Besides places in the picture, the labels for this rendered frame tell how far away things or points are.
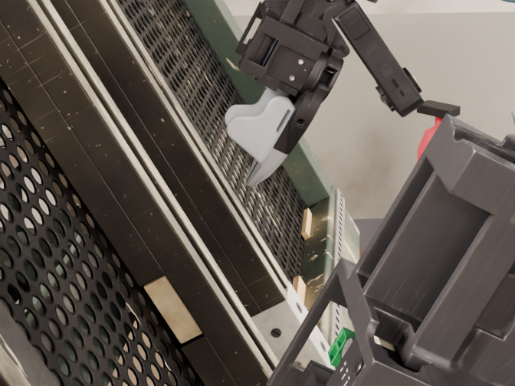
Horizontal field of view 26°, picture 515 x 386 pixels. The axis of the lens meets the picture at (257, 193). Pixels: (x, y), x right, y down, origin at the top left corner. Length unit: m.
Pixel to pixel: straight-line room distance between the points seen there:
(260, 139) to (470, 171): 0.70
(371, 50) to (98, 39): 0.48
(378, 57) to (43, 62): 0.36
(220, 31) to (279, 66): 1.14
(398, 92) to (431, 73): 3.14
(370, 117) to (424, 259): 3.81
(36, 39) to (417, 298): 0.87
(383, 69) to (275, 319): 0.56
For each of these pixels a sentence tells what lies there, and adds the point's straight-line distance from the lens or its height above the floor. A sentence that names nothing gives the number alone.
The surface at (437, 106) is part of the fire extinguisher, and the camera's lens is 3.83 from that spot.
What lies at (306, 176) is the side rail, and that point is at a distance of 2.17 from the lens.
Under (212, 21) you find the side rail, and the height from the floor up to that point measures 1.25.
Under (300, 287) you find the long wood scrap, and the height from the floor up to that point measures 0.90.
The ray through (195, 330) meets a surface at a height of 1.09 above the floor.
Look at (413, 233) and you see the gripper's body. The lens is 0.32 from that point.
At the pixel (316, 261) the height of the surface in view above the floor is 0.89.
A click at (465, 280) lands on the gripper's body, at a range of 0.31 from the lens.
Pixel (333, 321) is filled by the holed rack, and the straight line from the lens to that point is 1.71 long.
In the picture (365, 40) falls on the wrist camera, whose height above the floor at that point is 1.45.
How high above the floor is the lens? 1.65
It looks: 20 degrees down
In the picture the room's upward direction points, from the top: straight up
